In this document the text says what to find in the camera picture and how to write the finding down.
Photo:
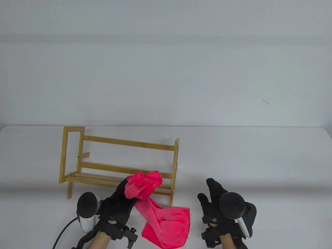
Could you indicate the person's right forearm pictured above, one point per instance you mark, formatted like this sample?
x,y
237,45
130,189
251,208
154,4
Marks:
x,y
228,241

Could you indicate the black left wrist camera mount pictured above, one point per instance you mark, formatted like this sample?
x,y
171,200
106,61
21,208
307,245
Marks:
x,y
119,230

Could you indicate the person's left fingers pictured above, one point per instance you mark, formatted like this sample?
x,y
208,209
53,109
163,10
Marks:
x,y
121,188

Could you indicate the wooden towel rack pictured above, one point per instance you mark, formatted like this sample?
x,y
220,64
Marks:
x,y
124,143

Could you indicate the black and white controller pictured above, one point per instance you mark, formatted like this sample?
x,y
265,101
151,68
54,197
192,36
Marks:
x,y
232,206
87,207

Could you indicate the black and white right controller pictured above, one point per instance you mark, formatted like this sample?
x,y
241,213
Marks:
x,y
232,206

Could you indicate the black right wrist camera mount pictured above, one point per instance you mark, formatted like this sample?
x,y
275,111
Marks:
x,y
211,237

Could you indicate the person's left hand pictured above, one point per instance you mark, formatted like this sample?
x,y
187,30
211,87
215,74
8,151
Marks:
x,y
116,207

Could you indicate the person's right thumb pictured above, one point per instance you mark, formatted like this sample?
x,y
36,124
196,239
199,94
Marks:
x,y
203,199

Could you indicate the person's right hand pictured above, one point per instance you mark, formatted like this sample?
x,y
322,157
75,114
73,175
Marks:
x,y
212,210

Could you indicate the black and white left controller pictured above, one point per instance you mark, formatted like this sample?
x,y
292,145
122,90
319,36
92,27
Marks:
x,y
87,207

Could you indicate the pink towel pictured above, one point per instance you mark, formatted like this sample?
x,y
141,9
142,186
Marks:
x,y
166,220

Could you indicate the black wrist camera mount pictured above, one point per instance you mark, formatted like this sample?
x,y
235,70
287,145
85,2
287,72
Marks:
x,y
119,230
211,237

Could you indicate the person's left forearm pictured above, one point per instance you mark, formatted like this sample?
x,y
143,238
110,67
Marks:
x,y
99,240

